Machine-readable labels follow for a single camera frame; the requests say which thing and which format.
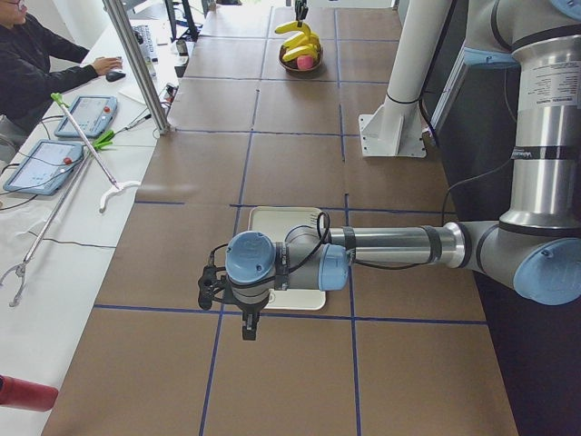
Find keyboard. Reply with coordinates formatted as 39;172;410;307
133;25;158;63

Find silver reacher grabber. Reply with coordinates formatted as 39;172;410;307
1;157;94;308

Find yellow banana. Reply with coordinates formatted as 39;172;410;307
282;33;320;51
274;21;314;35

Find aluminium frame post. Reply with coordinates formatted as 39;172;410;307
103;0;171;135

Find person in black sweater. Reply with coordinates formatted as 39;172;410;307
0;0;124;120

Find near teach pendant tablet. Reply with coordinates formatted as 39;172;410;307
3;140;84;195

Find white rectangular tray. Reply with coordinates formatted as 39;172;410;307
248;206;326;311

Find black computer mouse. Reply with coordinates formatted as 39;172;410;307
105;70;125;83

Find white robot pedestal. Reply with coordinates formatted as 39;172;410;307
359;0;453;158

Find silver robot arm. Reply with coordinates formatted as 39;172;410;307
198;1;580;340

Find green handled reacher grabber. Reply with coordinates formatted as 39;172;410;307
51;93;141;213

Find far teach pendant tablet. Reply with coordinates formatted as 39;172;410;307
54;95;118;139

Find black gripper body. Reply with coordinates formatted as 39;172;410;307
198;264;270;328

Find teach pendant tablet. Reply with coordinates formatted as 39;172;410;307
54;95;118;139
3;140;84;195

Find pink red apple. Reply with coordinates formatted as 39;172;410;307
296;55;316;71

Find brown wicker basket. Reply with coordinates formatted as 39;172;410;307
278;45;323;74

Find red bottle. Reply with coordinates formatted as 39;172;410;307
1;375;59;411

